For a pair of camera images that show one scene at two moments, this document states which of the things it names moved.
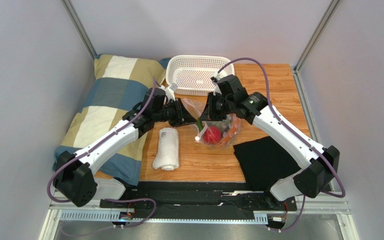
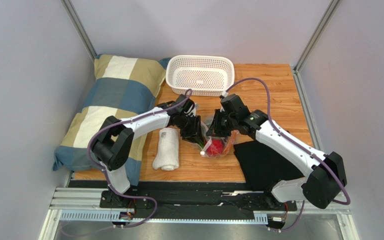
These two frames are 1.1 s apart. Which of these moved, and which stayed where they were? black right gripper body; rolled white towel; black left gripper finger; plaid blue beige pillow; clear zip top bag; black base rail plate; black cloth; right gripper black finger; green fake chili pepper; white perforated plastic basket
Moved: clear zip top bag; black left gripper finger; green fake chili pepper; black right gripper body; right gripper black finger
Stayed: plaid blue beige pillow; black base rail plate; rolled white towel; black cloth; white perforated plastic basket
